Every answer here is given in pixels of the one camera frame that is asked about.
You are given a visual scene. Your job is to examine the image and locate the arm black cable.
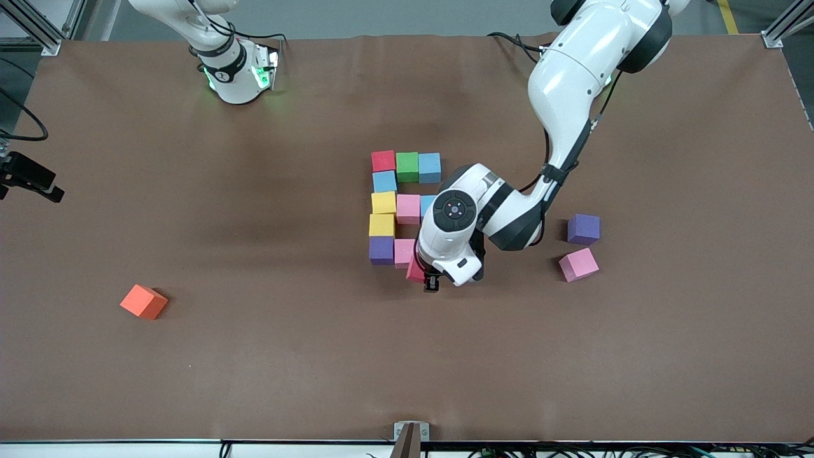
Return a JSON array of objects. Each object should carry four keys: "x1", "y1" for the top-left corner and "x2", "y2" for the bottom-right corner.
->
[
  {"x1": 518, "y1": 70, "x2": 623, "y2": 193},
  {"x1": 0, "y1": 88, "x2": 50, "y2": 142}
]

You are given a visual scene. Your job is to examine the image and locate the black base cable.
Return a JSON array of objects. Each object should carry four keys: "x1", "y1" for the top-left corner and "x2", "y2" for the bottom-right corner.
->
[{"x1": 486, "y1": 31, "x2": 551, "y2": 63}]

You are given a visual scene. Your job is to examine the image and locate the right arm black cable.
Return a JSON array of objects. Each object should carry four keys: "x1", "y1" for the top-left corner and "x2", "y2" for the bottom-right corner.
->
[{"x1": 0, "y1": 88, "x2": 50, "y2": 142}]

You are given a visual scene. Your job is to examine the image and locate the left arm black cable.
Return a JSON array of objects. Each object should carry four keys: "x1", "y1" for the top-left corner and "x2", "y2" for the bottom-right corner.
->
[{"x1": 518, "y1": 70, "x2": 623, "y2": 193}]

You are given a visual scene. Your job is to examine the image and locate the green foam block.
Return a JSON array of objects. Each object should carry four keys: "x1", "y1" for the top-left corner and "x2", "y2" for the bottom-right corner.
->
[{"x1": 396, "y1": 151, "x2": 420, "y2": 184}]

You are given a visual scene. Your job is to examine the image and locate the purple foam block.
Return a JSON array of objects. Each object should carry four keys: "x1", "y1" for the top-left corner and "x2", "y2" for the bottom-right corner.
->
[
  {"x1": 369, "y1": 236, "x2": 396, "y2": 266},
  {"x1": 567, "y1": 214, "x2": 601, "y2": 246}
]

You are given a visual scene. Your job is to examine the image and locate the brown table mat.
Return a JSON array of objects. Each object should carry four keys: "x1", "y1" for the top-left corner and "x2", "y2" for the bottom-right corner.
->
[{"x1": 0, "y1": 32, "x2": 814, "y2": 444}]

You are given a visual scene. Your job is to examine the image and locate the orange foam block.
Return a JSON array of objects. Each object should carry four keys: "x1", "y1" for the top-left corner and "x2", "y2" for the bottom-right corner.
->
[{"x1": 120, "y1": 284, "x2": 169, "y2": 321}]

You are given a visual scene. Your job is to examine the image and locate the aluminium frame post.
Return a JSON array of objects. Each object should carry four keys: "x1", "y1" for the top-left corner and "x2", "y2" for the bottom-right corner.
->
[
  {"x1": 761, "y1": 0, "x2": 814, "y2": 50},
  {"x1": 0, "y1": 0, "x2": 83, "y2": 57}
]

